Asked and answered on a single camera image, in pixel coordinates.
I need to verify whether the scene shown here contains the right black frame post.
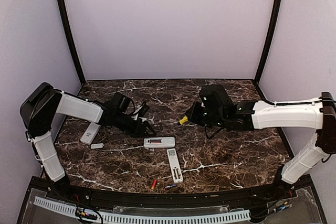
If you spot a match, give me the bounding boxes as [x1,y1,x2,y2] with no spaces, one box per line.
[254,0,281,86]

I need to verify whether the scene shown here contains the white remote with barcode label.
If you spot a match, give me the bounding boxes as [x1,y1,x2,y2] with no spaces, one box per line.
[143,136,175,149]

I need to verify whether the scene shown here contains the white button remote control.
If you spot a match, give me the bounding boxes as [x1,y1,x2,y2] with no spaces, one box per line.
[166,148,184,183]

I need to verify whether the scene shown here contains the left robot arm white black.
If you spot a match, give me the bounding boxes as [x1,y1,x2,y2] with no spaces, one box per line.
[19,82,157,201]

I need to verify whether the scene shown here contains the white slotted cable duct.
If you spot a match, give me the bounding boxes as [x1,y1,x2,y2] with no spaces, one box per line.
[33,196,250,223]

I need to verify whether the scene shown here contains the left black frame post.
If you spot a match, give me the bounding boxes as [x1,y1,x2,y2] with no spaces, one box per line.
[57,0,86,86]

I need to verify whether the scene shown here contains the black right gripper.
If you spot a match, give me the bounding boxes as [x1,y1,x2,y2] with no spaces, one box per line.
[186,101,227,129]

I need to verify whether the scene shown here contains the red blue battery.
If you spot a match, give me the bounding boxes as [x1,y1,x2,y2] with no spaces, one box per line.
[151,179,158,190]

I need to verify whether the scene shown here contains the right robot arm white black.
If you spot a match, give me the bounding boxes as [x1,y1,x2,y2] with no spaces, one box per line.
[185,84,335,200]

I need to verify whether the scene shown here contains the black frame post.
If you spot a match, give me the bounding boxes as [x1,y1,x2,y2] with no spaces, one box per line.
[254,0,281,86]
[57,0,86,86]

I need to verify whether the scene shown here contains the yellow handled screwdriver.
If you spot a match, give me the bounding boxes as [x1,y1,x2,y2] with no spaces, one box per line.
[179,116,188,125]

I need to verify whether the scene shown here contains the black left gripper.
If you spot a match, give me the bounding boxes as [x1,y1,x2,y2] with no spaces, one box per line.
[114,112,156,137]

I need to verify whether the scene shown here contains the plain white slim remote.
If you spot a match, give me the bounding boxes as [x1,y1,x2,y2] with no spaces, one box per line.
[80,123,101,145]

